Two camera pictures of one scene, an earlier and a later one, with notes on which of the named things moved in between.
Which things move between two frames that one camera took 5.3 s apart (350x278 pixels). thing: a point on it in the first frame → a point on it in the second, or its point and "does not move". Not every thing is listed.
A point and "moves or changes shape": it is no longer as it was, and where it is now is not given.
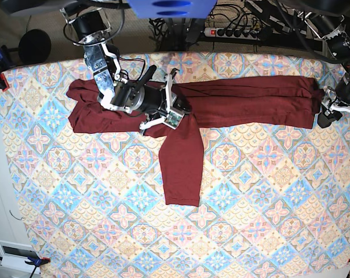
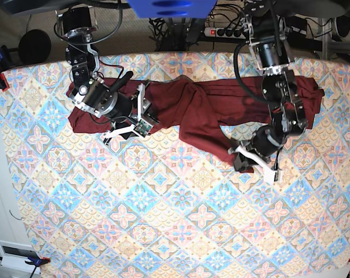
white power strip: (232, 33) does not move
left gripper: (160, 97) → (123, 111)
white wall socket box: (15, 254) does not move
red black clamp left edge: (4, 62) does not move
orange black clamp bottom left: (35, 262) does not move
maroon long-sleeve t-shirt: (265, 101) moves or changes shape
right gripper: (343, 93) → (264, 143)
